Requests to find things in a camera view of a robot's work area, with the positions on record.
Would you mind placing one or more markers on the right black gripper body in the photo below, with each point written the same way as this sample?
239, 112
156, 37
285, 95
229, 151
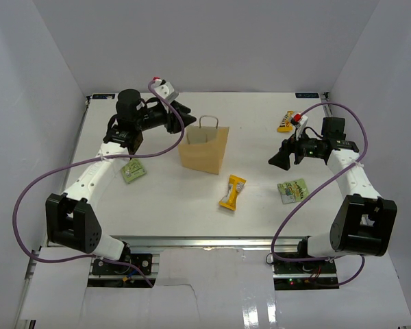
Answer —
308, 148

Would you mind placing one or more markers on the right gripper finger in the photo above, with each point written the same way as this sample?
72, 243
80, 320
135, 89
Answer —
288, 146
280, 160

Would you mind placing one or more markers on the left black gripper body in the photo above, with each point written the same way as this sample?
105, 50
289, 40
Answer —
156, 116

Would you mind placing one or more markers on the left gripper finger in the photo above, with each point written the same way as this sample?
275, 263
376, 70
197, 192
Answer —
184, 120
180, 108

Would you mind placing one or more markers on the brown paper bag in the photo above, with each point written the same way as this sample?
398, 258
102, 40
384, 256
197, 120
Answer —
203, 146

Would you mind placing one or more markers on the yellow snack bar wrapper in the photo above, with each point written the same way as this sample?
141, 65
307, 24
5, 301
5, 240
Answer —
235, 185

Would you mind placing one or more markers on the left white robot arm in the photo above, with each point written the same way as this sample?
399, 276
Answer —
71, 218

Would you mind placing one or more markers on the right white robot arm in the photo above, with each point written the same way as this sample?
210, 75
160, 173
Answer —
365, 220

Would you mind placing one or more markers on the yellow candy bar far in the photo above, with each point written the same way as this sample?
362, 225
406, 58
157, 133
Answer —
285, 125

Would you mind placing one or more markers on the green mint sachet right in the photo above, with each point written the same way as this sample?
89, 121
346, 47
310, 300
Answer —
293, 191

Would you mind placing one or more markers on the green mint sachet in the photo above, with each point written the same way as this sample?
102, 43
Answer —
293, 191
132, 170

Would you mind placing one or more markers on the right blue corner label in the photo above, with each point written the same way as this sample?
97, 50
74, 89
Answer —
307, 95

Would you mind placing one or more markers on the blue corner label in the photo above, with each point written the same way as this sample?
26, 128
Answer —
307, 95
103, 96

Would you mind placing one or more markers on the green mint sachet left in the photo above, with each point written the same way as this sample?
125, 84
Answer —
132, 170

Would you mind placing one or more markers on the left blue corner label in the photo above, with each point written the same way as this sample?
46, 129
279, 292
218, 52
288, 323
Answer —
103, 96

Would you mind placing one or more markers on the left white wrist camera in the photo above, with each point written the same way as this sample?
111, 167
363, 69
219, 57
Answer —
163, 90

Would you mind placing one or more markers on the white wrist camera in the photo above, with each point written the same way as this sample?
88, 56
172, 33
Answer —
163, 90
299, 122

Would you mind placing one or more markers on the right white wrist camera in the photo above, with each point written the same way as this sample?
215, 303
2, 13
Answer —
299, 122

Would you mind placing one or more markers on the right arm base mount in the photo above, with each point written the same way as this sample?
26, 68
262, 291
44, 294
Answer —
303, 276

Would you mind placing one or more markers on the aluminium front rail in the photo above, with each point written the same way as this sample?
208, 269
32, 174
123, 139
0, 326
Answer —
194, 241

